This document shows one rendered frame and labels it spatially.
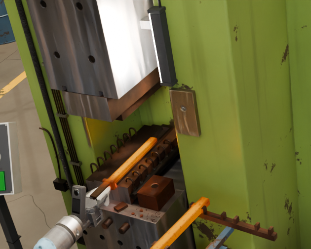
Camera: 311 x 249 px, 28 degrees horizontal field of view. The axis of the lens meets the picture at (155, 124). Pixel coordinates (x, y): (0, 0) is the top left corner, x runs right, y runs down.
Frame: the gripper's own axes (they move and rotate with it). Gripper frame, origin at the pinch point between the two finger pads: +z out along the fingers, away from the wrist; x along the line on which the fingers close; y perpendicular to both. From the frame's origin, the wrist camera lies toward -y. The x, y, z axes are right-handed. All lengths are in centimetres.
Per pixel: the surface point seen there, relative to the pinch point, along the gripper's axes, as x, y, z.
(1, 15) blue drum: -362, 72, 284
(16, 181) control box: -38.6, 1.3, -7.9
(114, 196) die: 0.2, 6.6, 3.0
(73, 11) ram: 2, -67, 4
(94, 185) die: -8.4, 3.5, 3.0
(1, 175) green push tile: -41.9, -2.9, -11.1
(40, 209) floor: -129, 101, 69
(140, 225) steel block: 15.2, 11.1, -3.1
